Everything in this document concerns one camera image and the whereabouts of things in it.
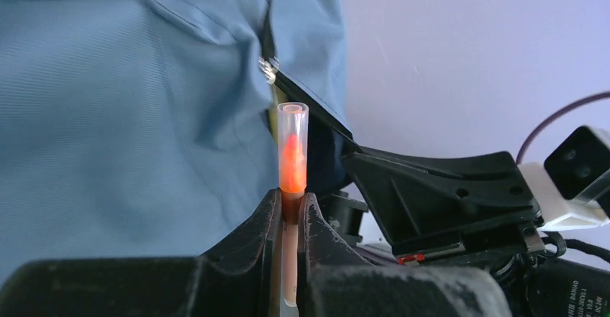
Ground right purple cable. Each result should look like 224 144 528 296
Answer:
515 91 610 166

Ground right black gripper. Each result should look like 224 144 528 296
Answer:
342 148 545 265

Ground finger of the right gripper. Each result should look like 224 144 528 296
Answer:
276 72 362 152

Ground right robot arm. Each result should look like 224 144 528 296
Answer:
276 73 609 316

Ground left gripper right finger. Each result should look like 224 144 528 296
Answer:
297 193 371 316

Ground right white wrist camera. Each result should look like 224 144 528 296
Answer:
519 126 609 231

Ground blue student backpack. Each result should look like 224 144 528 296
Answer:
1 0 347 279

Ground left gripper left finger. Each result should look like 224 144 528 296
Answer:
200 189 282 316

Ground orange marker pen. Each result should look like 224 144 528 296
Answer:
277 102 309 308

